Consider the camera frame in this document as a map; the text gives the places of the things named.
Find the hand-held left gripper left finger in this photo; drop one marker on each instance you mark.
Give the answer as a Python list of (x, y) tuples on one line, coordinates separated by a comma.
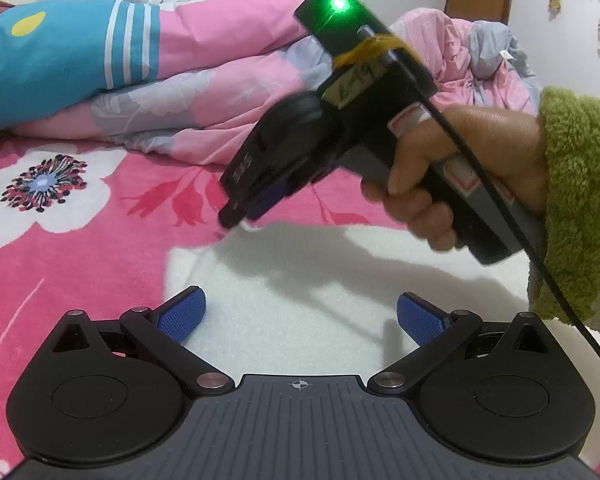
[(182, 315)]

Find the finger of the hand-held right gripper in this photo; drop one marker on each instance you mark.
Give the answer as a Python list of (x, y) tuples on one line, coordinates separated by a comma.
[(270, 200), (232, 215)]

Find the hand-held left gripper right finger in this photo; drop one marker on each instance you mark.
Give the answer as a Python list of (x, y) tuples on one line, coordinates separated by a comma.
[(420, 315)]

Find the white fuzzy sweater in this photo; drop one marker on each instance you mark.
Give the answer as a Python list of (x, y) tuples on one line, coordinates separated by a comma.
[(305, 270)]

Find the person's right hand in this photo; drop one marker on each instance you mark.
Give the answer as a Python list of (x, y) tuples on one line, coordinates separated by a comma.
[(505, 150)]

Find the yellow yarn tie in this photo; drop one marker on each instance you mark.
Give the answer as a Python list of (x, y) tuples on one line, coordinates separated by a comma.
[(360, 52)]

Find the pink floral bed sheet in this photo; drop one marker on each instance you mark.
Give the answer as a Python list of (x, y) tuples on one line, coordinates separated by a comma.
[(80, 270)]

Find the pink grey floral quilt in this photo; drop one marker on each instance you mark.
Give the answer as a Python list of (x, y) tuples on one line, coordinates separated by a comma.
[(230, 35)]

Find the blue striped pillow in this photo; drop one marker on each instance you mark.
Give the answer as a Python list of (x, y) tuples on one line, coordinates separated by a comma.
[(55, 60)]

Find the small yellowish hanging item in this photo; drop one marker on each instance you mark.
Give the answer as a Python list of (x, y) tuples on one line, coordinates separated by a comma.
[(556, 0)]

